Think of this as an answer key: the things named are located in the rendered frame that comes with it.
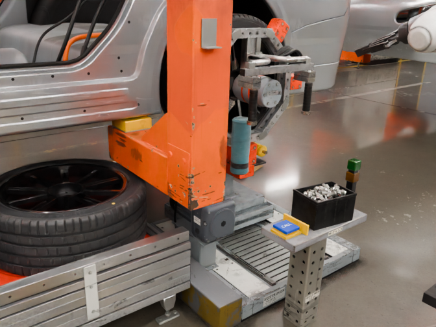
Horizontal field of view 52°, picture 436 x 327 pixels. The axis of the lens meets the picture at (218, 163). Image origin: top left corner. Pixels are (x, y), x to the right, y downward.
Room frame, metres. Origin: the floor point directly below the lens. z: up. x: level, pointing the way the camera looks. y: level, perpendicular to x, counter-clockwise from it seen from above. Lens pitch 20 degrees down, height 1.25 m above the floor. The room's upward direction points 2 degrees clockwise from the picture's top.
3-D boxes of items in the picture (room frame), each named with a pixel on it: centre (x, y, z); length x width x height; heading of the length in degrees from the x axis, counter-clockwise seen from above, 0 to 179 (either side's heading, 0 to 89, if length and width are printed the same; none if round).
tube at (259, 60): (1.97, -0.12, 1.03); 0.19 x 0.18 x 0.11; 39
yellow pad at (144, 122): (1.96, 0.40, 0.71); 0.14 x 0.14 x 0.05; 39
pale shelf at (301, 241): (1.55, -0.39, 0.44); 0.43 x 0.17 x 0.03; 129
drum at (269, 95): (2.07, -0.17, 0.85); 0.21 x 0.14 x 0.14; 39
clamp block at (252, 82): (1.86, -0.12, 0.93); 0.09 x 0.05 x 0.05; 39
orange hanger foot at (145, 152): (1.82, 0.29, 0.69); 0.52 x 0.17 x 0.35; 39
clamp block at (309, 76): (2.07, -0.38, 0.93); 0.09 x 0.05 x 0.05; 39
